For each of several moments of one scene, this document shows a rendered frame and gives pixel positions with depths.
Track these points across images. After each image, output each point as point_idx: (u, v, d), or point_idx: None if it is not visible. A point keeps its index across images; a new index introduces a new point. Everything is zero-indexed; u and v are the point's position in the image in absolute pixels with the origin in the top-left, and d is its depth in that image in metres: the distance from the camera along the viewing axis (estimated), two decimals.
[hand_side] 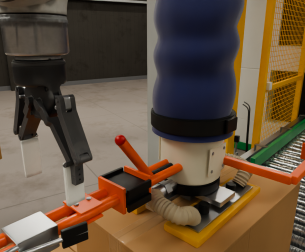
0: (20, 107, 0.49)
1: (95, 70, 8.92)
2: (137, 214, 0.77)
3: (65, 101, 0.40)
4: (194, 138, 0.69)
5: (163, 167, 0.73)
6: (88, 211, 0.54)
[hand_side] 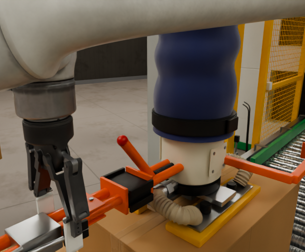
0: (31, 161, 0.51)
1: (95, 70, 8.92)
2: (139, 214, 0.77)
3: (73, 167, 0.43)
4: (195, 138, 0.69)
5: (165, 167, 0.73)
6: (91, 212, 0.54)
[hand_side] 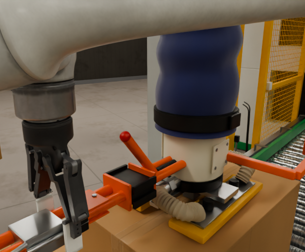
0: (31, 162, 0.51)
1: (95, 70, 8.92)
2: (141, 211, 0.77)
3: (72, 168, 0.43)
4: (197, 134, 0.69)
5: (167, 164, 0.73)
6: (94, 208, 0.53)
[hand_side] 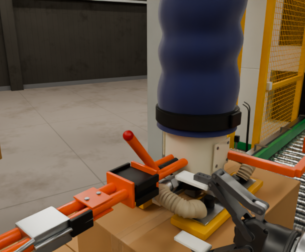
0: None
1: (95, 70, 8.92)
2: (144, 208, 0.78)
3: (262, 203, 0.46)
4: (199, 133, 0.70)
5: (169, 162, 0.74)
6: (99, 205, 0.55)
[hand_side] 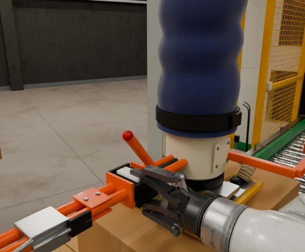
0: (171, 217, 0.61)
1: (95, 70, 8.92)
2: None
3: (179, 173, 0.55)
4: (199, 133, 0.70)
5: (169, 162, 0.74)
6: (98, 206, 0.54)
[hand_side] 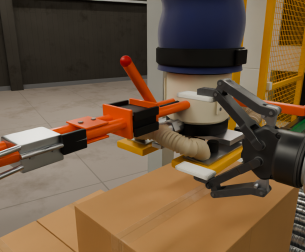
0: (248, 182, 0.47)
1: (95, 70, 8.92)
2: (143, 155, 0.74)
3: (274, 106, 0.41)
4: (202, 69, 0.66)
5: (170, 103, 0.70)
6: (93, 127, 0.50)
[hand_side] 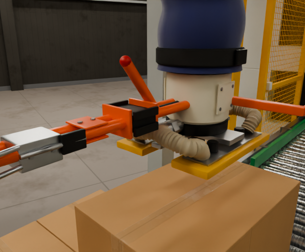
0: None
1: (95, 70, 8.92)
2: (143, 155, 0.74)
3: None
4: (202, 69, 0.66)
5: (170, 103, 0.70)
6: (92, 127, 0.50)
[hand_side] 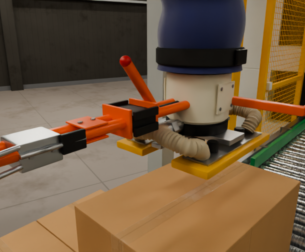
0: None
1: (95, 70, 8.92)
2: (143, 155, 0.74)
3: None
4: (202, 69, 0.66)
5: (170, 103, 0.70)
6: (92, 127, 0.50)
